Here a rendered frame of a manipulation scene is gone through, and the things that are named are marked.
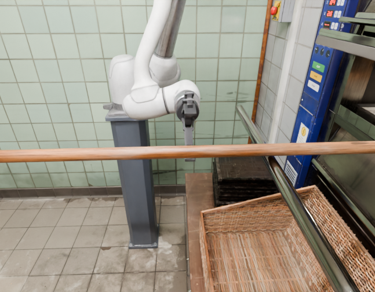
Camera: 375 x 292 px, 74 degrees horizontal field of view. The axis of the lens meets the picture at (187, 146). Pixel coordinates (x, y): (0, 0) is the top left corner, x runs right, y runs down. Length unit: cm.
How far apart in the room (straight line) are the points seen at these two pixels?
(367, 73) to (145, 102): 77
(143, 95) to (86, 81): 102
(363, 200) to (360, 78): 41
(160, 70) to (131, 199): 79
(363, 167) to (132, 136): 100
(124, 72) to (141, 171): 56
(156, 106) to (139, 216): 95
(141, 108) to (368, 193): 79
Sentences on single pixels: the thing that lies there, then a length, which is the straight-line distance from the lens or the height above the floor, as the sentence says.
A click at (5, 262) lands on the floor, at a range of 219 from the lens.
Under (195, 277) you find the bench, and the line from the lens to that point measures 108.
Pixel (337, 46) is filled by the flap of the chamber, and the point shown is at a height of 139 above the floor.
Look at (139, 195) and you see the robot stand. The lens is 157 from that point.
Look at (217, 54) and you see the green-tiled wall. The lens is 178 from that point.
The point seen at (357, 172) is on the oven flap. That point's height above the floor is 101.
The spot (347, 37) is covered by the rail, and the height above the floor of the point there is 142.
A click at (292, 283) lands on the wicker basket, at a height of 59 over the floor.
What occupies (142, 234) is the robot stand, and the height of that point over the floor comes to 13.
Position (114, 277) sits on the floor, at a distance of 182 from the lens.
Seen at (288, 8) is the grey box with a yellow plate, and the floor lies 147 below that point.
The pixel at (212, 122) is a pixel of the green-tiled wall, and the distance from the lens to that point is 192.
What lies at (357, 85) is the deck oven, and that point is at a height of 125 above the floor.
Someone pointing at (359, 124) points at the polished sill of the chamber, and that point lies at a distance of 97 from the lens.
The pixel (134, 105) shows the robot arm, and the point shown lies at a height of 117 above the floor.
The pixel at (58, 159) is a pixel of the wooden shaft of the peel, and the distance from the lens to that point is 64.
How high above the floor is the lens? 150
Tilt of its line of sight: 30 degrees down
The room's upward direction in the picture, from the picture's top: straight up
